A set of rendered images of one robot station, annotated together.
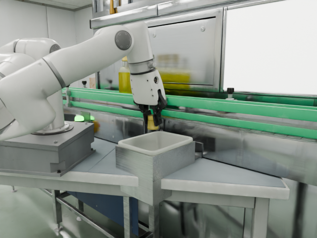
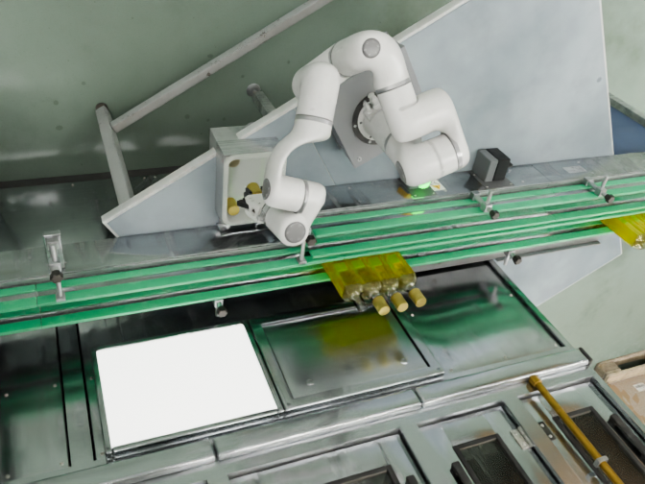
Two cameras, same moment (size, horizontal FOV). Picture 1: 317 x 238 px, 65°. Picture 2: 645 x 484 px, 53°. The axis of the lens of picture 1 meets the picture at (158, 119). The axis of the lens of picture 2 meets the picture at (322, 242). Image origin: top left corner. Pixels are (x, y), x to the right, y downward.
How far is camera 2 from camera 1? 1.24 m
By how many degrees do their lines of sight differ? 36
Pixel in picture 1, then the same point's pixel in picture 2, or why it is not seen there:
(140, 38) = (274, 221)
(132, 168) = (250, 142)
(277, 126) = (138, 274)
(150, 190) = (217, 135)
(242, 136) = (172, 254)
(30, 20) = not seen: outside the picture
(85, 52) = (280, 148)
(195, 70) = (298, 334)
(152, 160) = (223, 153)
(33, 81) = (303, 92)
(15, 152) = not seen: hidden behind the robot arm
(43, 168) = not seen: hidden behind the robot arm
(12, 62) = (398, 111)
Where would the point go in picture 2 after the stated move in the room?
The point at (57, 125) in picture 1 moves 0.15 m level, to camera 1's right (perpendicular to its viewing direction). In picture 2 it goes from (365, 123) to (322, 158)
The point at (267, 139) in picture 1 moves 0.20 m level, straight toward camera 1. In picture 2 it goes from (142, 258) to (114, 202)
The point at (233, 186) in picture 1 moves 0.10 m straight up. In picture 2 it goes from (149, 193) to (155, 213)
